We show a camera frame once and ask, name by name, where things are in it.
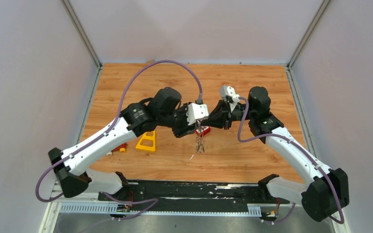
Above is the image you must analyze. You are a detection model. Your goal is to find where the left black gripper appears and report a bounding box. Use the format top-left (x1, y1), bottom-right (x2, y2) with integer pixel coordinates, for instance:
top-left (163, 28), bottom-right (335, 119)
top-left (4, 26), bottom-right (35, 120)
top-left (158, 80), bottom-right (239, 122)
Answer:
top-left (159, 101), bottom-right (200, 138)

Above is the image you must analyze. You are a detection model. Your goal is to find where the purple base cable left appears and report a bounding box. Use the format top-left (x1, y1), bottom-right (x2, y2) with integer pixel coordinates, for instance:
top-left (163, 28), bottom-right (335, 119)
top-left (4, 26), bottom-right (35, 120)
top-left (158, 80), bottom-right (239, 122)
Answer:
top-left (102, 192), bottom-right (159, 222)

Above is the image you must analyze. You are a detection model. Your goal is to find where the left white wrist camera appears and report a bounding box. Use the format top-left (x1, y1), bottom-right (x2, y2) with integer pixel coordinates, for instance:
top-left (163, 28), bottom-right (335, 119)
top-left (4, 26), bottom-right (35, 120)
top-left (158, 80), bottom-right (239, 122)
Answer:
top-left (186, 103), bottom-right (209, 125)

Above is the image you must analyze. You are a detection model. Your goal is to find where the white slotted cable duct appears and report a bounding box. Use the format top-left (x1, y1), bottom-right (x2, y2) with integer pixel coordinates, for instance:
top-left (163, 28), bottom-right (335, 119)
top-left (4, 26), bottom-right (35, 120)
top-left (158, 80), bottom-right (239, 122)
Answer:
top-left (59, 202), bottom-right (262, 217)

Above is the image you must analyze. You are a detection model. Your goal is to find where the grey metal keyring disc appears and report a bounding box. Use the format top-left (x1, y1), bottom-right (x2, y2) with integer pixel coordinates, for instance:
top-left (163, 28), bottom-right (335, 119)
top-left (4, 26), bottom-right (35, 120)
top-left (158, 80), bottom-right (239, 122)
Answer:
top-left (196, 122), bottom-right (204, 153)

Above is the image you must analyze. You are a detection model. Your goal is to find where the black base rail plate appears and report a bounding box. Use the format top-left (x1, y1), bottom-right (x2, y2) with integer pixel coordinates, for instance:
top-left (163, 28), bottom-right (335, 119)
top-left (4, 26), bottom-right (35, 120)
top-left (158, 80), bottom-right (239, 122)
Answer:
top-left (112, 180), bottom-right (289, 212)

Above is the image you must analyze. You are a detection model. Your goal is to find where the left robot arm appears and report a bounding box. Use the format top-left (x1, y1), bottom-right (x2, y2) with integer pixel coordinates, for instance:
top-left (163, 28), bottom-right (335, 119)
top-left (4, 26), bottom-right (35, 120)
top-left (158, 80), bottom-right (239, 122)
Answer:
top-left (49, 87), bottom-right (209, 200)

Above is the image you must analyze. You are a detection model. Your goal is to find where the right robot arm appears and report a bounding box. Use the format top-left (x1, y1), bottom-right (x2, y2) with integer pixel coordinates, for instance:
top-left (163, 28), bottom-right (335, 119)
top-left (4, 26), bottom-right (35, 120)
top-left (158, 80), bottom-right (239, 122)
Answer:
top-left (203, 85), bottom-right (350, 224)

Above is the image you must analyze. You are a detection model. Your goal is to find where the yellow triangular toy block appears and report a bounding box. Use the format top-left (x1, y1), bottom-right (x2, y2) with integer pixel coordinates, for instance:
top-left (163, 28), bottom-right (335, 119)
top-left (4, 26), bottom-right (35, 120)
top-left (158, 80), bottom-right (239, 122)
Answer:
top-left (136, 130), bottom-right (156, 152)

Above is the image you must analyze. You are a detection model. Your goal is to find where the small red yellow toy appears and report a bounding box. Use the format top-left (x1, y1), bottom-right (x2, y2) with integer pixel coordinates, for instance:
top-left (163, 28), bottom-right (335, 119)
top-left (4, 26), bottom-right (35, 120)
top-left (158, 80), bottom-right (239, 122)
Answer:
top-left (106, 143), bottom-right (128, 156)

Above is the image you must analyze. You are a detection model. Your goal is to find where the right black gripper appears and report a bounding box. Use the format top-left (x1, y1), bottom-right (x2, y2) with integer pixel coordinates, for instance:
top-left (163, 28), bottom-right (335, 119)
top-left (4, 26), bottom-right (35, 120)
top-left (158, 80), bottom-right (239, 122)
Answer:
top-left (200, 99), bottom-right (255, 130)

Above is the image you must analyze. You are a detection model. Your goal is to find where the red window toy block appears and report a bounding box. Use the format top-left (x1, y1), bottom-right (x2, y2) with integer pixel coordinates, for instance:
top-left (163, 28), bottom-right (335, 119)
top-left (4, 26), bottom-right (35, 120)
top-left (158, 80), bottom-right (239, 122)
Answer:
top-left (195, 126), bottom-right (211, 137)

